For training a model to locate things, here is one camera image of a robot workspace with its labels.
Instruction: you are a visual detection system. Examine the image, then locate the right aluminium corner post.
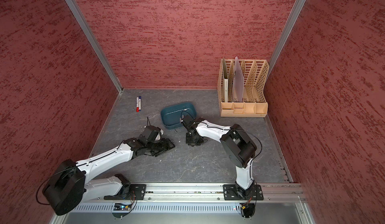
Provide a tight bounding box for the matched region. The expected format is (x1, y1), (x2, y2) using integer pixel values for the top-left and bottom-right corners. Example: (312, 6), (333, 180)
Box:
(267, 0), (306, 77)

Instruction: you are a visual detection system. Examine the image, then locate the teal plastic storage box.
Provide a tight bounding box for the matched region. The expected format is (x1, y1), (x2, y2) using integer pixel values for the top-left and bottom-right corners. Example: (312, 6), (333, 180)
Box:
(160, 102), (197, 130)

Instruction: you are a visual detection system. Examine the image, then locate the left aluminium corner post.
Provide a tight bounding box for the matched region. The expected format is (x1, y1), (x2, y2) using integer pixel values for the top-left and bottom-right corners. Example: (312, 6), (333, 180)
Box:
(65, 0), (123, 95)

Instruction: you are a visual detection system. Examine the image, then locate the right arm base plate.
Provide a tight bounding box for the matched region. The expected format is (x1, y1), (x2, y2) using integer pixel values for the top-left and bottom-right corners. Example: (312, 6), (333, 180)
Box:
(223, 184), (264, 201)

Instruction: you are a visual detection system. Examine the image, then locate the grey translucent folder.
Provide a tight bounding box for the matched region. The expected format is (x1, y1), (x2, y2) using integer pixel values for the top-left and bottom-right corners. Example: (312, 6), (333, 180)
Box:
(233, 57), (244, 102)

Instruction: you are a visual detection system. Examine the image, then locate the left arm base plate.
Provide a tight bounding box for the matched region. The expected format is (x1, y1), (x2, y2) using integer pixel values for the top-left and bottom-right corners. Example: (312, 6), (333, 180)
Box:
(104, 184), (146, 201)

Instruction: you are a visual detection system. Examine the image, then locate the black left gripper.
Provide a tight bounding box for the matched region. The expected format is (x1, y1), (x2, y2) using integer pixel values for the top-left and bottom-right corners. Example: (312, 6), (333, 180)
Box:
(146, 138), (175, 156)

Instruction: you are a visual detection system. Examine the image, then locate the aluminium corner post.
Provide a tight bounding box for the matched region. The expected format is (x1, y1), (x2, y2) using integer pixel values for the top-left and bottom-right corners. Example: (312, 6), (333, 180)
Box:
(65, 0), (123, 95)
(267, 0), (306, 77)

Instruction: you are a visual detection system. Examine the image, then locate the blue cap whiteboard marker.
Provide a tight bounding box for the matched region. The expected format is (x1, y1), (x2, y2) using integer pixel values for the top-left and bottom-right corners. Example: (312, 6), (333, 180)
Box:
(138, 96), (141, 111)

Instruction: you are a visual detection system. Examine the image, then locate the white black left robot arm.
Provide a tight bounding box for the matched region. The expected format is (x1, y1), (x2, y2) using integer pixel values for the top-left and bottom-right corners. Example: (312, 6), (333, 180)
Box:
(42, 138), (175, 216)

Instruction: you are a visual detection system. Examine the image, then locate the beige plastic file organizer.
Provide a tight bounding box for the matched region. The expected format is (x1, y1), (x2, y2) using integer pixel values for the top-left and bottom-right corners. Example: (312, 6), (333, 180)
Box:
(217, 57), (269, 118)

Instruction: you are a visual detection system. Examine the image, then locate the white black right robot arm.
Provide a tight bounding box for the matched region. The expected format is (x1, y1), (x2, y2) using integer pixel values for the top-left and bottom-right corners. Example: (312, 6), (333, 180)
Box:
(181, 116), (257, 199)

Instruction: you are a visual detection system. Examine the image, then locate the red cap whiteboard marker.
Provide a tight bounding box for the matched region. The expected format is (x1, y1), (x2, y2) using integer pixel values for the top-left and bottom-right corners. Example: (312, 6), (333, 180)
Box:
(136, 97), (139, 112)

